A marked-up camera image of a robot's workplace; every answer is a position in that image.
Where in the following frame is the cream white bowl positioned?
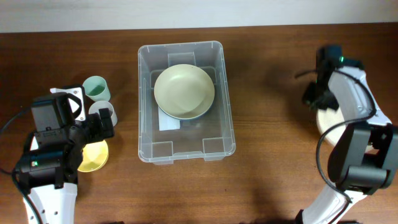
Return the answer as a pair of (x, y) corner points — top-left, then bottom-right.
(317, 108), (346, 146)

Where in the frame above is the beige bowl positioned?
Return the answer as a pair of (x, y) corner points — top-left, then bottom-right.
(154, 64), (215, 104)

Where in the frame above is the dark blue bowl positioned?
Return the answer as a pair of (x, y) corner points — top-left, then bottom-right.
(158, 101), (213, 119)

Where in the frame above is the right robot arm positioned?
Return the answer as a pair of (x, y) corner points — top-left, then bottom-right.
(295, 56), (397, 223)

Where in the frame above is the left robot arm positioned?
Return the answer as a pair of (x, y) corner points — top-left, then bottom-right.
(12, 93), (114, 223)

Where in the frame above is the light grey cup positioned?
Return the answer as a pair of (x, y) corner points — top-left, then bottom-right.
(88, 101), (118, 126)

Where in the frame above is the yellow cup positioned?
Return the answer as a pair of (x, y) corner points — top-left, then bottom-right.
(78, 140), (109, 172)

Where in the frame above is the mint green cup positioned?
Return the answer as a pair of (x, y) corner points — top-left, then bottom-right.
(83, 76), (111, 102)

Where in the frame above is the cream white cup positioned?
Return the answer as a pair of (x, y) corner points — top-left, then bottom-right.
(30, 136), (39, 151)

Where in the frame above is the clear plastic storage bin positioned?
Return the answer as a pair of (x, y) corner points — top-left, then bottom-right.
(138, 40), (236, 165)

